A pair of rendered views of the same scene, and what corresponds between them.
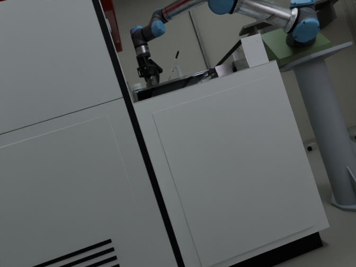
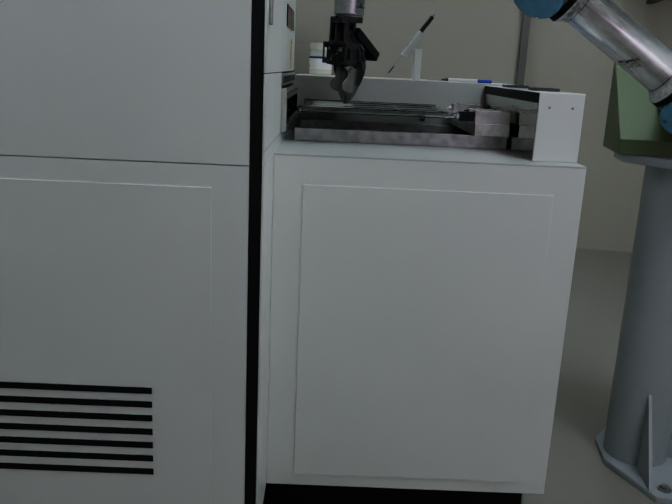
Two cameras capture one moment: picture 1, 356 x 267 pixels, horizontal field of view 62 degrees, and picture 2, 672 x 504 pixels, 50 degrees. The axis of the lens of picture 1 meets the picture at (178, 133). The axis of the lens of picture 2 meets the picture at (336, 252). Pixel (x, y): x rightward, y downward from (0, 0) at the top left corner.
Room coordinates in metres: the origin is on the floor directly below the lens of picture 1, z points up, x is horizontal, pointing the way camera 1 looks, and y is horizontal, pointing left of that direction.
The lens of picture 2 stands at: (-0.23, -0.16, 0.99)
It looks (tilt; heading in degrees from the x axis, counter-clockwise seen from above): 14 degrees down; 6
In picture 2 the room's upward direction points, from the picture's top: 3 degrees clockwise
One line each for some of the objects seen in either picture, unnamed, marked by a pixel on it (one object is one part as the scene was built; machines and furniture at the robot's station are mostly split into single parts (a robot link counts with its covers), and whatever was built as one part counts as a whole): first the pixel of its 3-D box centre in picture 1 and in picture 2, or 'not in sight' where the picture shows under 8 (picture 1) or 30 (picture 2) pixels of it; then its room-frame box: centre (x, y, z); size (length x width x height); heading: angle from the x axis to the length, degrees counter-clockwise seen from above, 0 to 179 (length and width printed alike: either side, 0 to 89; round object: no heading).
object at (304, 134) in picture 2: not in sight; (400, 138); (1.48, -0.11, 0.84); 0.50 x 0.02 x 0.03; 97
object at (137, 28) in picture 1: (139, 37); not in sight; (1.62, 0.04, 1.21); 0.09 x 0.08 x 0.11; 61
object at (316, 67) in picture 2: (137, 91); (320, 59); (2.06, 0.18, 1.01); 0.07 x 0.07 x 0.10
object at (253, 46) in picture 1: (236, 67); (524, 118); (1.57, -0.40, 0.89); 0.55 x 0.09 x 0.14; 7
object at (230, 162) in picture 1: (212, 167); (400, 287); (1.69, -0.13, 0.41); 0.96 x 0.64 x 0.82; 7
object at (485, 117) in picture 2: (222, 68); (491, 116); (1.49, -0.31, 0.89); 0.08 x 0.03 x 0.03; 97
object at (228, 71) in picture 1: (216, 80); (477, 124); (1.65, -0.29, 0.87); 0.36 x 0.08 x 0.03; 7
